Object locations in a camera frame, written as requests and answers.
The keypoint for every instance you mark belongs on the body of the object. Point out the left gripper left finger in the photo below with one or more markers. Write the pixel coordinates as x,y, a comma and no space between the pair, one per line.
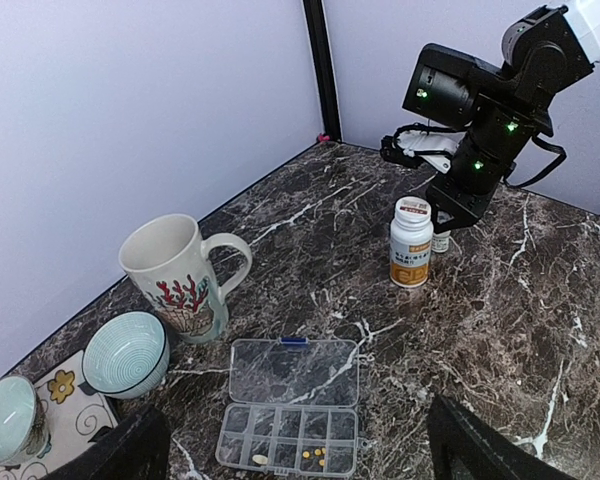
138,448

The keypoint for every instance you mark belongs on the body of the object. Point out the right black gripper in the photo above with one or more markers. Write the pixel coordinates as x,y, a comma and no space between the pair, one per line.
497,109

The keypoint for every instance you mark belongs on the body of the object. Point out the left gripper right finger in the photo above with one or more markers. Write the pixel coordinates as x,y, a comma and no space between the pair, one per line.
464,447

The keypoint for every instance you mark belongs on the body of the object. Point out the large orange label pill bottle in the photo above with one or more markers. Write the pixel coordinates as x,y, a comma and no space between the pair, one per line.
411,233

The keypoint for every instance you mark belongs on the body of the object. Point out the clear plastic pill organizer box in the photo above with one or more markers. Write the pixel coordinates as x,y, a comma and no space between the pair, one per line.
288,399

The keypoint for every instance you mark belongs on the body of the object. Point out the blue box latch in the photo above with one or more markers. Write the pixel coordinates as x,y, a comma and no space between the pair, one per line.
293,341

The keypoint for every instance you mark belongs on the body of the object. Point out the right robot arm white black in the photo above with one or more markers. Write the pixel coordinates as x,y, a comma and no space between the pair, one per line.
572,28

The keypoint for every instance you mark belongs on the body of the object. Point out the yellow pills in organizer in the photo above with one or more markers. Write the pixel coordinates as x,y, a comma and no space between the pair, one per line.
315,458

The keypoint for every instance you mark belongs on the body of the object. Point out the square floral ceramic plate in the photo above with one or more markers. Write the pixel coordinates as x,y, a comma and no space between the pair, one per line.
77,418

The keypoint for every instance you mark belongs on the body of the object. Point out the right teal ceramic bowl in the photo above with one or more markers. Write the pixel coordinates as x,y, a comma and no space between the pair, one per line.
128,356

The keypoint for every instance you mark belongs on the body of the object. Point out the teal ceramic bowl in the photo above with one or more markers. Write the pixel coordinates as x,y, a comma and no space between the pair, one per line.
24,431
128,356

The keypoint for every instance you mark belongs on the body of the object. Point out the white pill in organizer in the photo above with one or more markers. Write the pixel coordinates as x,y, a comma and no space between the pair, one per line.
260,459

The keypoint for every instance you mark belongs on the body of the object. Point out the left teal ceramic bowl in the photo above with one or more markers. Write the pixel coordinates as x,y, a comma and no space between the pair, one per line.
24,431

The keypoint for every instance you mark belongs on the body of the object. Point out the cream mug with coral pattern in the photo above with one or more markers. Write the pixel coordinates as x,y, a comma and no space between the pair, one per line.
168,260

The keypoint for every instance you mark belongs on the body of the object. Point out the right black frame post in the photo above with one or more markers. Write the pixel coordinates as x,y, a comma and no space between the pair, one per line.
323,67

